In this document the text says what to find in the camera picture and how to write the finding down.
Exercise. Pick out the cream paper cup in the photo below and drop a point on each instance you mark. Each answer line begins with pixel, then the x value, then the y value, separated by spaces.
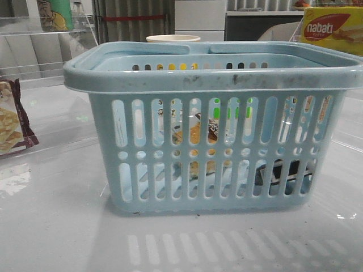
pixel 172 38

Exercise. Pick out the light blue plastic basket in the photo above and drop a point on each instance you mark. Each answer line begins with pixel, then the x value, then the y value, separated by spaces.
pixel 273 100

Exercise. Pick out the clear acrylic stand right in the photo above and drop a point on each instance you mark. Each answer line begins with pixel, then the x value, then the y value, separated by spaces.
pixel 296 36

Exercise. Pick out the clear acrylic display shelf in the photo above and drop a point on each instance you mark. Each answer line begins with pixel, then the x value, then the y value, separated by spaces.
pixel 57 115

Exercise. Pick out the white cabinet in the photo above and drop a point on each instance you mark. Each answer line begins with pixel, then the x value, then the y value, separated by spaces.
pixel 205 19

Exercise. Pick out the brown cracker snack package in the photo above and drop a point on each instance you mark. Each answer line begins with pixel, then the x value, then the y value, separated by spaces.
pixel 16 133

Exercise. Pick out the yellow nabati wafer box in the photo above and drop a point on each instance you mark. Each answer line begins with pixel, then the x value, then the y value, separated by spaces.
pixel 337 28

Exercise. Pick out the green yellow cartoon snack bag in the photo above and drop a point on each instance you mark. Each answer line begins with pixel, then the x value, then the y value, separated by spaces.
pixel 55 15

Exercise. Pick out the packaged bread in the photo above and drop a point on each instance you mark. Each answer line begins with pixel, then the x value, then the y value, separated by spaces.
pixel 201 151

